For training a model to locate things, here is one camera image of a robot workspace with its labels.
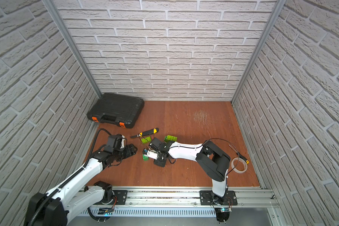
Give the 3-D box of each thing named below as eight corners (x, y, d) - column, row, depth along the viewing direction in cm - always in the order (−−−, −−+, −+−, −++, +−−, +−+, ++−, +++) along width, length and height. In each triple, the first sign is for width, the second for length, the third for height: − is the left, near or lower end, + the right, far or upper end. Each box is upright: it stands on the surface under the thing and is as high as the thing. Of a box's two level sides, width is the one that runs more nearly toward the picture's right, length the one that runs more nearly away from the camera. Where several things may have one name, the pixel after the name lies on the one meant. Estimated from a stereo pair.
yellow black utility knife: (131, 141, 98) (130, 139, 96) (130, 137, 100) (130, 135, 98) (159, 131, 103) (159, 130, 101) (158, 128, 105) (158, 127, 103)
